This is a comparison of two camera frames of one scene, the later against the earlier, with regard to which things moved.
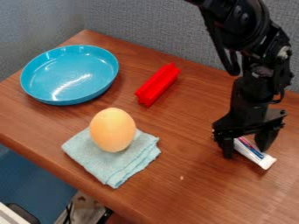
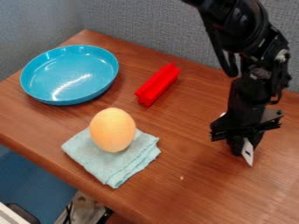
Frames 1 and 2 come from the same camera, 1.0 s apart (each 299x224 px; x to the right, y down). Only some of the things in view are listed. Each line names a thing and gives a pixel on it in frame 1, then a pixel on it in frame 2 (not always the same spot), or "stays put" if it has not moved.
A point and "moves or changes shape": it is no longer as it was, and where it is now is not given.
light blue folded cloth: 114,168 stays put
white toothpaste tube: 252,152 moves or changes shape
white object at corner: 9,217 stays put
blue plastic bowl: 70,74 stays put
